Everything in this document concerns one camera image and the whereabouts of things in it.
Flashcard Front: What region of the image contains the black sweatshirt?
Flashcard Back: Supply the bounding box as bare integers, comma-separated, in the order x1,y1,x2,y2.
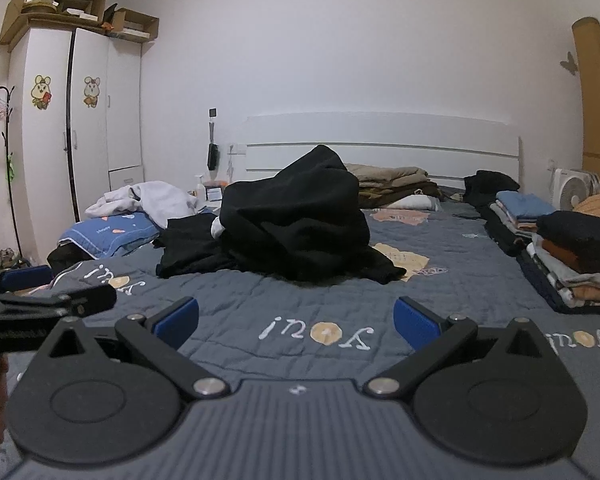
219,145,405,284

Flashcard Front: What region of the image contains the black clothes pile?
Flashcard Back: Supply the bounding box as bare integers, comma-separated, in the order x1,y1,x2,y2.
155,212,250,278

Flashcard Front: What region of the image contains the far folded clothes stack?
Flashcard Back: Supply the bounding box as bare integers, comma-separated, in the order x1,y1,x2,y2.
479,191,556,257

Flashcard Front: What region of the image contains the folded clothes stack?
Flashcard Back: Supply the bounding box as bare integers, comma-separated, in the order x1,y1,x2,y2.
516,210,600,314
479,191,556,257

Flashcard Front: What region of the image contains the near folded clothes stack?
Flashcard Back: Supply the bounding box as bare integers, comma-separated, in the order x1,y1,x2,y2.
516,210,600,314

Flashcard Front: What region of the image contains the grey quilted bedspread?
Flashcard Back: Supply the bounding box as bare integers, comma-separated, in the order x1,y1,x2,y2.
0,186,600,480

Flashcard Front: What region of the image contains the blue pillow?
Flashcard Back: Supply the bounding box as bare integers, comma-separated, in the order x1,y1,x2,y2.
58,211,160,259

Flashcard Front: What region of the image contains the white pillow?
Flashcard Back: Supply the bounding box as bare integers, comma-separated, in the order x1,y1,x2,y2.
386,194,440,211

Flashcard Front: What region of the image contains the white garment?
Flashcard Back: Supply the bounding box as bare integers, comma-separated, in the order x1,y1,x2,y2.
84,181,198,229

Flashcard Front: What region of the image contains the folded brown blanket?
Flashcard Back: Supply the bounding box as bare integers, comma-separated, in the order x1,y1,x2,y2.
346,164,442,209

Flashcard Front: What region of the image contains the white headboard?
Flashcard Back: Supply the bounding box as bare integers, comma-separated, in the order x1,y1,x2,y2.
239,112,520,188

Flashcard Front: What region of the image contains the black hanging device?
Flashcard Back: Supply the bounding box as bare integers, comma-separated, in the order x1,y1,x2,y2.
207,120,220,171

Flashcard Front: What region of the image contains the white wardrobe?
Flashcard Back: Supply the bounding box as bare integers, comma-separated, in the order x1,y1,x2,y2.
8,27,144,262

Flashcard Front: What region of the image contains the white box fan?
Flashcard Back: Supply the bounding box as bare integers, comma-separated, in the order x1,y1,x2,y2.
550,168,600,210

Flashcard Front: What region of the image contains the large cardboard box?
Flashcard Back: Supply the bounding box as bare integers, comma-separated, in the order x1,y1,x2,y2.
0,0,106,50

